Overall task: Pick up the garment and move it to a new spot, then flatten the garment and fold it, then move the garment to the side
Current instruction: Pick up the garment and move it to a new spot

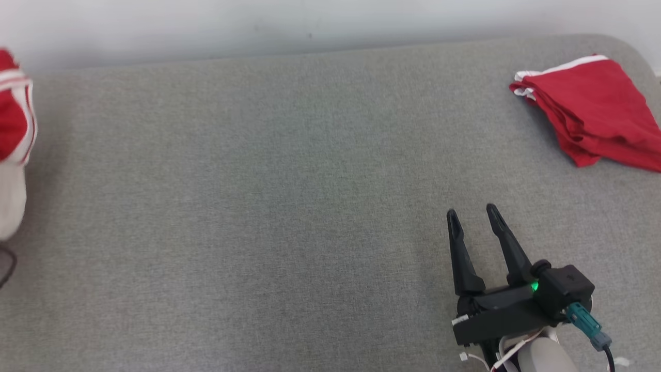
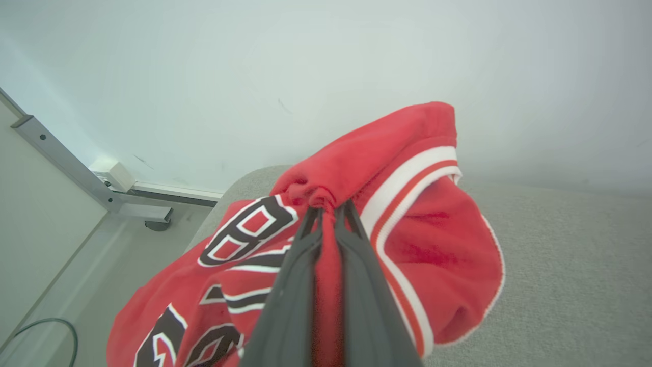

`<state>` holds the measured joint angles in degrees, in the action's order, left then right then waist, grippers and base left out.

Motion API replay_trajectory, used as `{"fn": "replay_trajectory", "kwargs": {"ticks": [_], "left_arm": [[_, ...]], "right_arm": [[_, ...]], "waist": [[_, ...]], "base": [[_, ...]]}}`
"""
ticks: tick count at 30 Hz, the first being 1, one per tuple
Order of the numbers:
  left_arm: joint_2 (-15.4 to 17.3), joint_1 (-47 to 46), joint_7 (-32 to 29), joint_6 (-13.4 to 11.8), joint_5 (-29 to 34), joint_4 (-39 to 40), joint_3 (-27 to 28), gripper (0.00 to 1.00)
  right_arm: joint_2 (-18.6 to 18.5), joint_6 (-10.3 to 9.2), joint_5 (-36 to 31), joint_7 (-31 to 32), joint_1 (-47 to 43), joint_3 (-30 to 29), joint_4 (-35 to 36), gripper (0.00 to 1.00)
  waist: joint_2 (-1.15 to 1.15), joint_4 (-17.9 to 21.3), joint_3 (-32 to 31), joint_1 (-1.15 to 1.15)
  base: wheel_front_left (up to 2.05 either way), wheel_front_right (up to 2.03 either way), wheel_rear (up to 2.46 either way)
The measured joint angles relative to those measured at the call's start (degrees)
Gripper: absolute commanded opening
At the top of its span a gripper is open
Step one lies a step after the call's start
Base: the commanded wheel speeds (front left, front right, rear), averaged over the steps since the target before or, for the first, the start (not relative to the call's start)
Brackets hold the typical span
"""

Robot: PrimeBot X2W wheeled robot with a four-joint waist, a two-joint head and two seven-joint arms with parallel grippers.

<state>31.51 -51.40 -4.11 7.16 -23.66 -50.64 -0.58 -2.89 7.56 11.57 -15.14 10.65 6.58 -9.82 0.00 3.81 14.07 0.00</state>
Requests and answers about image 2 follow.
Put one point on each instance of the red basketball jersey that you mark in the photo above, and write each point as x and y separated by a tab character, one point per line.
433	244

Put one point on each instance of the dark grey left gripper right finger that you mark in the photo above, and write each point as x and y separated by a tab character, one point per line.
367	306

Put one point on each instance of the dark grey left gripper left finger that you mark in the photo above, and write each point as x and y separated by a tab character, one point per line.
290	306

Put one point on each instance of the black round frame foot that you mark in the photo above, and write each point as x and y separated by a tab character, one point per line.
158	226

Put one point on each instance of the white partition panel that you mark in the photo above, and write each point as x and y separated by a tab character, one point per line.
35	204

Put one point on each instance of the grey metal frame rail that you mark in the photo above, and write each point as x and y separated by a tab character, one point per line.
66	160

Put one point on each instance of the dark skirting strip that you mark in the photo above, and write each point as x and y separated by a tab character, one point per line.
173	196

